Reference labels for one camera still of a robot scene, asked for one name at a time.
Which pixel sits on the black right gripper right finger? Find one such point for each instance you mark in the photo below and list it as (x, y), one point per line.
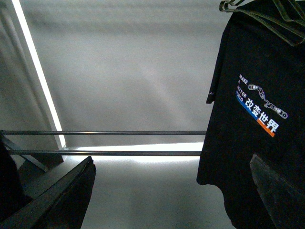
(283, 199)

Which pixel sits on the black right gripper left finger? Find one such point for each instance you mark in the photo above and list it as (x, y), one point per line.
(62, 206)

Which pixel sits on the black printed t-shirt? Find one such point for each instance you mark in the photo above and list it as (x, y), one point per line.
(258, 98)

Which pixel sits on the metal wire clothes hanger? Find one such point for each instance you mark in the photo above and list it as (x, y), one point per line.
(285, 18)

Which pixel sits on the grey rack support leg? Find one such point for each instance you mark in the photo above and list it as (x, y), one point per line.
(23, 155)

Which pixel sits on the grey perforated front rack rail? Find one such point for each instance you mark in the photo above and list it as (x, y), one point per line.
(105, 153)

